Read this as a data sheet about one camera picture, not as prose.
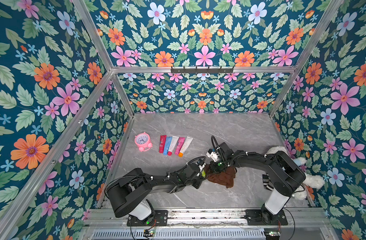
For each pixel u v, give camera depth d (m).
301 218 0.75
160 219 0.73
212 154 0.86
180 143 1.01
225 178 0.86
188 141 1.03
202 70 0.93
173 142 1.01
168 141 1.02
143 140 1.01
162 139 1.04
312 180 0.78
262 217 0.66
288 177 0.48
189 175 0.68
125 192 0.45
